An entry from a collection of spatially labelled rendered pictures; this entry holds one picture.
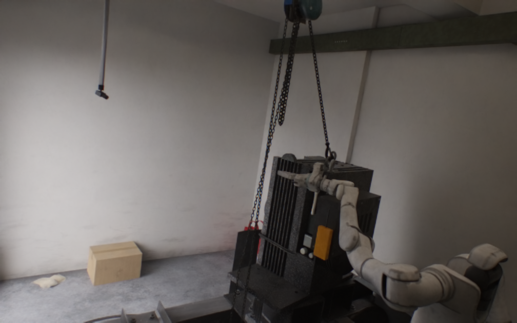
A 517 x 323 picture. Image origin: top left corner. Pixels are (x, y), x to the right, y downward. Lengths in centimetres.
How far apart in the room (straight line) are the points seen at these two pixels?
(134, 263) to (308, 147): 211
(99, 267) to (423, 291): 318
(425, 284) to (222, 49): 346
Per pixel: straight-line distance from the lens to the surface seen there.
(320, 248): 189
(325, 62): 371
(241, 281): 215
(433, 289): 111
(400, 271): 107
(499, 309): 151
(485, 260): 119
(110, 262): 382
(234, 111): 421
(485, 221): 275
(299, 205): 206
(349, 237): 130
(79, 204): 393
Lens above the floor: 193
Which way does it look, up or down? 9 degrees down
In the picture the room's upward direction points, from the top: 9 degrees clockwise
